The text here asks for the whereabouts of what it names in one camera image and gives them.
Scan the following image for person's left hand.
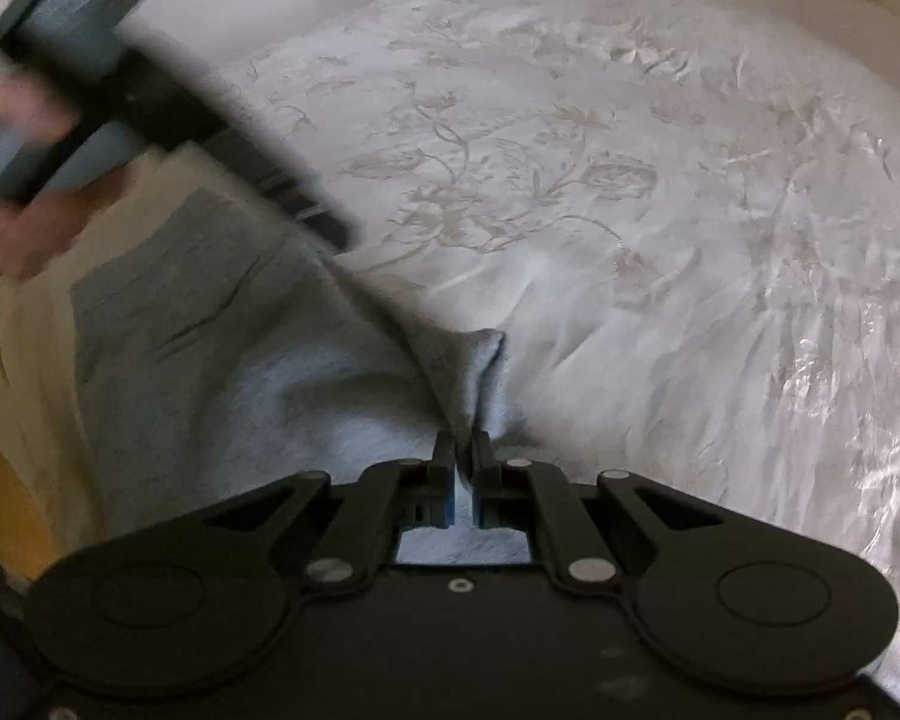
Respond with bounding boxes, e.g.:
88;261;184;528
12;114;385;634
0;75;142;281

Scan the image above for white embroidered bedspread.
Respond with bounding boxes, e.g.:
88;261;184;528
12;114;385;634
209;0;900;699

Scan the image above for wooden bed frame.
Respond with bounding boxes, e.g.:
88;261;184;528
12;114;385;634
0;452;45;578

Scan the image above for grey sweatpants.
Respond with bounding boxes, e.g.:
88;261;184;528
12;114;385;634
71;190;507;541

